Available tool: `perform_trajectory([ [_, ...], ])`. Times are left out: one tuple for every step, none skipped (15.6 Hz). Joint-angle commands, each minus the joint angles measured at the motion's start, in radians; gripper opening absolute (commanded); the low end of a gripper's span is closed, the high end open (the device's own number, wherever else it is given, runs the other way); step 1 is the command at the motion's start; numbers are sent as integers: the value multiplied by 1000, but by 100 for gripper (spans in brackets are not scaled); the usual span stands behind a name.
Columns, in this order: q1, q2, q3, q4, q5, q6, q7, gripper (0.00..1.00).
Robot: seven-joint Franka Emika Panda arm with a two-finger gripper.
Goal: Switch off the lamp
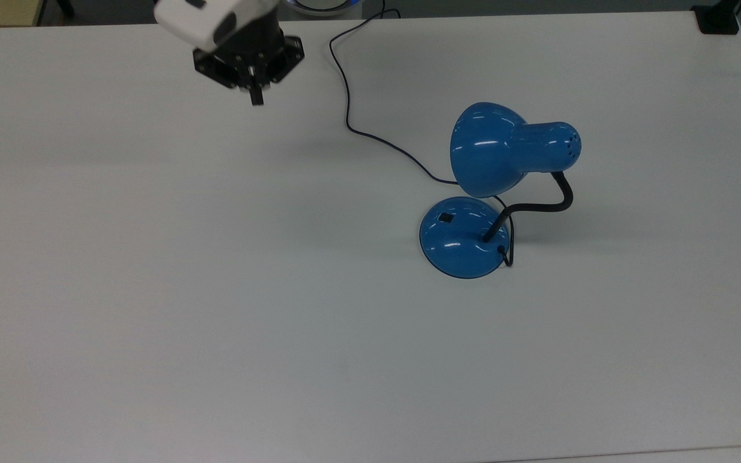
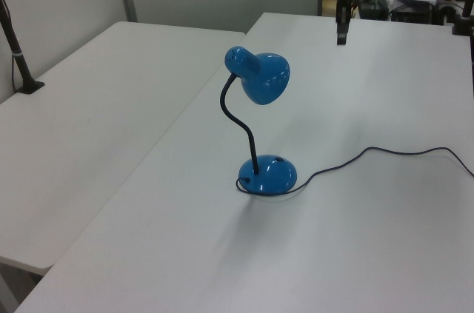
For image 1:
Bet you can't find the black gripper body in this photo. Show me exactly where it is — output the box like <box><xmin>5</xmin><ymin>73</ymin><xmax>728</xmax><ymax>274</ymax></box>
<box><xmin>192</xmin><ymin>12</ymin><xmax>306</xmax><ymax>91</ymax></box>

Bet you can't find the blue desk lamp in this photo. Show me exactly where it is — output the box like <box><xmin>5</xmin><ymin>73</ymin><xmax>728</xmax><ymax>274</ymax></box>
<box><xmin>419</xmin><ymin>102</ymin><xmax>582</xmax><ymax>280</ymax></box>

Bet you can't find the white round base blue light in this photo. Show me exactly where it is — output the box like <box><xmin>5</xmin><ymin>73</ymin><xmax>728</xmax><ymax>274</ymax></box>
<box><xmin>280</xmin><ymin>0</ymin><xmax>366</xmax><ymax>17</ymax></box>

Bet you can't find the black table clamp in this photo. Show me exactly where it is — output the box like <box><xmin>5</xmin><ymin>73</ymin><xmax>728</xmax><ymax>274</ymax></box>
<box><xmin>692</xmin><ymin>0</ymin><xmax>741</xmax><ymax>35</ymax></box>

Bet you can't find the black lamp power cable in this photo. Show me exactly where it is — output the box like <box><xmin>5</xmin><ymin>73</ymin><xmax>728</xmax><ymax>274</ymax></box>
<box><xmin>328</xmin><ymin>0</ymin><xmax>515</xmax><ymax>269</ymax></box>

